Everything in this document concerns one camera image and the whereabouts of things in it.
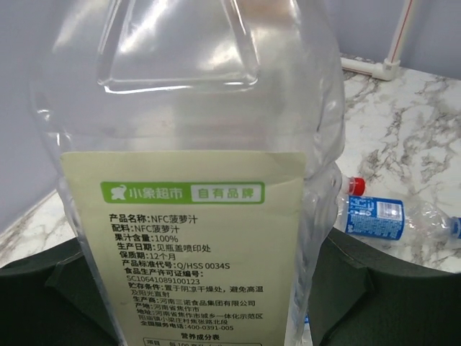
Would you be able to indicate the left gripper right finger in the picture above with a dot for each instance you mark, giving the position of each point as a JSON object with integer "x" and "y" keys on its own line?
{"x": 362, "y": 296}

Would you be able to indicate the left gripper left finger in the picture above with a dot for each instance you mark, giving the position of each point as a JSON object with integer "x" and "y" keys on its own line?
{"x": 51, "y": 298}

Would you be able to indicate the large clear juice bottle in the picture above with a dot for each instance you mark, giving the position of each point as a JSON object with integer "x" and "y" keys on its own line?
{"x": 196, "y": 144}

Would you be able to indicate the blue label bottle right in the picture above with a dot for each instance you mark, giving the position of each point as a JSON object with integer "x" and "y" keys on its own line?
{"x": 392, "y": 220}

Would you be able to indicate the white pole with red stripe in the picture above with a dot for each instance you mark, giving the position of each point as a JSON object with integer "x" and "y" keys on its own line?
{"x": 402, "y": 29}

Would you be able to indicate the white PVC pipe frame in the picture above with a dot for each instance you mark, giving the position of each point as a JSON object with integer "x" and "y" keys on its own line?
{"x": 385, "y": 71}

